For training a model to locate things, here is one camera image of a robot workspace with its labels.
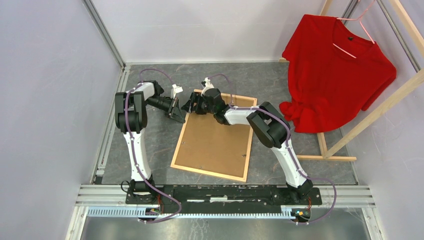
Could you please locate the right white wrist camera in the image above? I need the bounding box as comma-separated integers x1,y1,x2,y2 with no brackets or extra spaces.
201,77,215,96

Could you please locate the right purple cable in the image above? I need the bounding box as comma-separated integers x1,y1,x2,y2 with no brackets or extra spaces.
206,73,338,226

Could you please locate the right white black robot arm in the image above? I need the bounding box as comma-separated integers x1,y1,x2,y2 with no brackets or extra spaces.
182,88,313,204

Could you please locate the wooden clothes rack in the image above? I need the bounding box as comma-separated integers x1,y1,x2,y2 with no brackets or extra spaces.
297,0,424,162

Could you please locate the aluminium rail frame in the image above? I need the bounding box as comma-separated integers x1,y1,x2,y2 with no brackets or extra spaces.
65,184,386,240

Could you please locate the pink clothes hanger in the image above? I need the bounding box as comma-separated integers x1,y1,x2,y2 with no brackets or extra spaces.
332,0,377,60

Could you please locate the purple cable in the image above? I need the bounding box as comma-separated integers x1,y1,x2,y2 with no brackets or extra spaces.
206,73,338,226
123,68,183,225

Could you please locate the metal corner post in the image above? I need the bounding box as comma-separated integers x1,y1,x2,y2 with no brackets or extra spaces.
82,0,126,69

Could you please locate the wooden picture frame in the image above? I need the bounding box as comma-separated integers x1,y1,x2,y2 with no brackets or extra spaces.
169,88,258,183

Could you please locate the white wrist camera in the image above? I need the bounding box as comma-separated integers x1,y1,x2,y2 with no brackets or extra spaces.
201,77,215,96
170,84,183,99

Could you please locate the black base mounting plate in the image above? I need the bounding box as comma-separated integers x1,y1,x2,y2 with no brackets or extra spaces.
125,184,323,214

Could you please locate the brown backing board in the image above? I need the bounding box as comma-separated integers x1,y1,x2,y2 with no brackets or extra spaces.
174,92,255,179

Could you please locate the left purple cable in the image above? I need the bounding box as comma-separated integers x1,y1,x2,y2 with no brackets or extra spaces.
123,68,183,225

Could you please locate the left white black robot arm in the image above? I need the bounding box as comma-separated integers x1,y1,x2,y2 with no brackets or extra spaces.
114,81,185,204

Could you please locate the red t-shirt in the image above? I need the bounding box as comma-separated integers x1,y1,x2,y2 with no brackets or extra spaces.
279,14,397,134

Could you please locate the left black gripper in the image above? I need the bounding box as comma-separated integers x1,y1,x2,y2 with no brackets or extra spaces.
146,96,186,124

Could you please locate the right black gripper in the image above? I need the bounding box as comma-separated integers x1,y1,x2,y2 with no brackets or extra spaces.
181,91,216,115

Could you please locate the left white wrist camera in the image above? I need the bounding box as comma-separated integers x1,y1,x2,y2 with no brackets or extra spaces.
170,84,183,99

